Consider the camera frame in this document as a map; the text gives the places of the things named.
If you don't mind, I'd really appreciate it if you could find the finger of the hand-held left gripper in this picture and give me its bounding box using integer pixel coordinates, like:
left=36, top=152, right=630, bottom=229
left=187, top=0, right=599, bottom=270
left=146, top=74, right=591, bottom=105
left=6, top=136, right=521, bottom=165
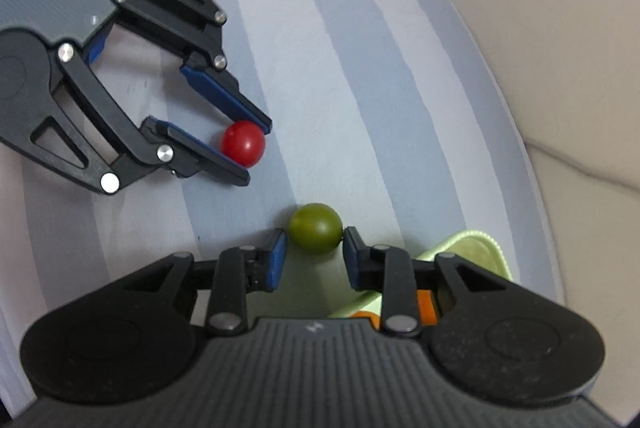
left=112, top=0, right=273, bottom=135
left=10, top=42, right=250, bottom=195

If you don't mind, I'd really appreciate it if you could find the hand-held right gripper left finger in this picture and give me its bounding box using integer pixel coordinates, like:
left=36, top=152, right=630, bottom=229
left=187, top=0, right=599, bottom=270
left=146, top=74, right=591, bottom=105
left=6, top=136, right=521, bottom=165
left=122, top=228, right=288, bottom=336

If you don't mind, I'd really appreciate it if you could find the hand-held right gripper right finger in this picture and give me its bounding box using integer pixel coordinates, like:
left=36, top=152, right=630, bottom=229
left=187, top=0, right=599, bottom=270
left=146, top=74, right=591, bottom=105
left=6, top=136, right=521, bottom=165
left=342, top=226, right=516, bottom=336

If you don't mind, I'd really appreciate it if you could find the red cherry tomato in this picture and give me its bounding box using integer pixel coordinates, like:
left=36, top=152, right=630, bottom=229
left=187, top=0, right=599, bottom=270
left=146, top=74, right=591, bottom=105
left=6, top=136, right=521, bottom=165
left=221, top=120, right=266, bottom=169

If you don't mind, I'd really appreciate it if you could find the green cherry tomato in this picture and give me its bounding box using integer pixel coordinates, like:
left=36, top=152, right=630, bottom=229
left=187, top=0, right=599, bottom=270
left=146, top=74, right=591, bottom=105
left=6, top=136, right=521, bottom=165
left=289, top=203, right=344, bottom=255

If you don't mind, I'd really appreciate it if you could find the orange mandarin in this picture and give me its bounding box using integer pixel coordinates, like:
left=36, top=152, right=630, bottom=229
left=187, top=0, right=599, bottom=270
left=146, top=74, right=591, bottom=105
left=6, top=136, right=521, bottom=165
left=350, top=290, right=438, bottom=329

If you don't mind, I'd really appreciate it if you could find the light green plastic basin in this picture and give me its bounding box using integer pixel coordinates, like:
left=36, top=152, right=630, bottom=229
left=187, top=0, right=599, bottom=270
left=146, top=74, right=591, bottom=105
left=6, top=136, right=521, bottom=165
left=327, top=230, right=513, bottom=321

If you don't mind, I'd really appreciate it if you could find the blue striped cloth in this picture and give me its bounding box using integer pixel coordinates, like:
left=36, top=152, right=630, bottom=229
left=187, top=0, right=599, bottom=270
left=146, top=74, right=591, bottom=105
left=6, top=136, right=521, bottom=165
left=0, top=0, right=566, bottom=414

